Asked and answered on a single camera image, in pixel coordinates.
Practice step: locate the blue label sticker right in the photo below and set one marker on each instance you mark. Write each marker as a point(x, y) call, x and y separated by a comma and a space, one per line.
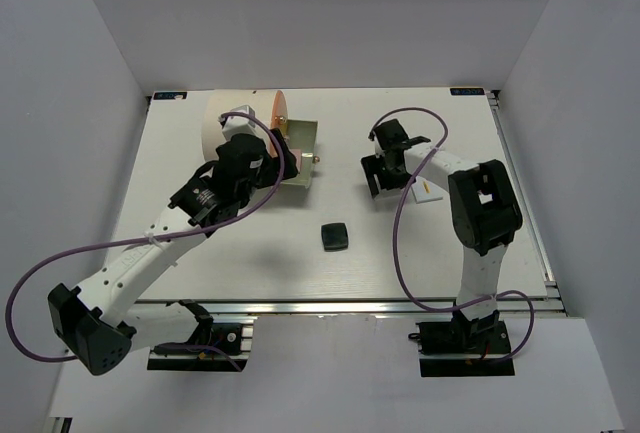
point(467, 91)

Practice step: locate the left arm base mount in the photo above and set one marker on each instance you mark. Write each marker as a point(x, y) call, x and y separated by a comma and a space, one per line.
point(211, 347)

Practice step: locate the white square compact with gold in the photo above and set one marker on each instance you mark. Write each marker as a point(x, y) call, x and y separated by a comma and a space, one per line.
point(424, 191)

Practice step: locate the cream round drawer organizer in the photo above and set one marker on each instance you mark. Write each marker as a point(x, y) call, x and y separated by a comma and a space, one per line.
point(269, 106)

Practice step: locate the pale green bottom drawer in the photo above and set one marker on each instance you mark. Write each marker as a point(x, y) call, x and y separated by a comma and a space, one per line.
point(302, 134)

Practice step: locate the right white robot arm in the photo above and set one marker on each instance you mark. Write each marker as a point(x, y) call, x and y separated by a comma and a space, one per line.
point(485, 216)

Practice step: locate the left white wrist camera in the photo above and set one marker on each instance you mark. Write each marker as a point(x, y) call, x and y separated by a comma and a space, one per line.
point(239, 120)

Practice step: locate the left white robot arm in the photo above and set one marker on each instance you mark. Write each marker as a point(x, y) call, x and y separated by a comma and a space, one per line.
point(97, 319)

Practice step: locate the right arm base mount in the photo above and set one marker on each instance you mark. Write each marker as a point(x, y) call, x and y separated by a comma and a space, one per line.
point(460, 348)

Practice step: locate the black square compact case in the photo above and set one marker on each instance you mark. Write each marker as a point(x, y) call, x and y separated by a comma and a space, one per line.
point(334, 236)

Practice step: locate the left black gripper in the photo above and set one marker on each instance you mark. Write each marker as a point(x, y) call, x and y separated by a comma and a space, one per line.
point(272, 165)

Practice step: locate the pink rectangular palette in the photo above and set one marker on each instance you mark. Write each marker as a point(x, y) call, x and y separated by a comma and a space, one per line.
point(297, 153)

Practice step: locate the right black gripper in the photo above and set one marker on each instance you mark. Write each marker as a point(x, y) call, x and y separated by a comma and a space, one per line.
point(371, 166)

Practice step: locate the blue label sticker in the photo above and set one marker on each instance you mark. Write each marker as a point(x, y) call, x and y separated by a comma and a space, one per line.
point(169, 95)
point(467, 91)

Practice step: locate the blue label sticker left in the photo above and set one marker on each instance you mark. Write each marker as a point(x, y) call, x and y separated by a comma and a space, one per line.
point(169, 95)

